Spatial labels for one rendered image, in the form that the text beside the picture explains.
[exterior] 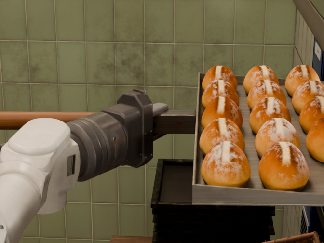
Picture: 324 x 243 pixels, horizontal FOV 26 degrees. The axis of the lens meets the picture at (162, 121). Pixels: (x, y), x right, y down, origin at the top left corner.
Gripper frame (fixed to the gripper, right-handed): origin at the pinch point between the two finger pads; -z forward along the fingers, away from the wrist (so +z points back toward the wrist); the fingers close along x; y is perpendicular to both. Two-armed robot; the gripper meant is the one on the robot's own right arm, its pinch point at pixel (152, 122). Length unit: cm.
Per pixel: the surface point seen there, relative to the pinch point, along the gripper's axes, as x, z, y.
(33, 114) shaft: 1.1, 11.3, 15.8
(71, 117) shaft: 0.8, 8.1, 10.4
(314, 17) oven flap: 21.8, 9.4, -32.2
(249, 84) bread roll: 1.4, -24.9, -2.5
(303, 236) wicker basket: -35, -41, -8
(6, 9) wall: -2, -68, 120
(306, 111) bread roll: 2.4, -13.6, -20.3
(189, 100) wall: -33, -103, 70
